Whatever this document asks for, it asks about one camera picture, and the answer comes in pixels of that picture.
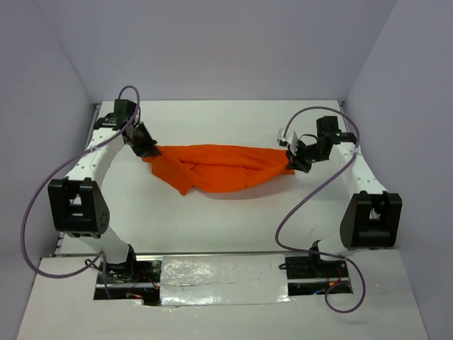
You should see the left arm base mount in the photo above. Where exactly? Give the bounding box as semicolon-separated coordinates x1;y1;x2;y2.
93;259;162;306

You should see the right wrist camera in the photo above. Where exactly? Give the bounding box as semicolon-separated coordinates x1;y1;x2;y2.
277;128;299;154

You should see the silver foil tape panel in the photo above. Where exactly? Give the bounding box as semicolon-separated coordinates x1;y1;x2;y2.
160;254;289;307

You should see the orange t-shirt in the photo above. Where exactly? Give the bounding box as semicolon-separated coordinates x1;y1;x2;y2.
142;144;295;196

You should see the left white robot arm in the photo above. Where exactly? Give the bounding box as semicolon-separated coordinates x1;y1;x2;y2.
47;99;160;282

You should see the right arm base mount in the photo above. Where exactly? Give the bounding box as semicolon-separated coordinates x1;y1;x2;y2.
278;254;352;296

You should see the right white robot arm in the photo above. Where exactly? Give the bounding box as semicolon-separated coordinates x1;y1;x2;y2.
277;116;403;277

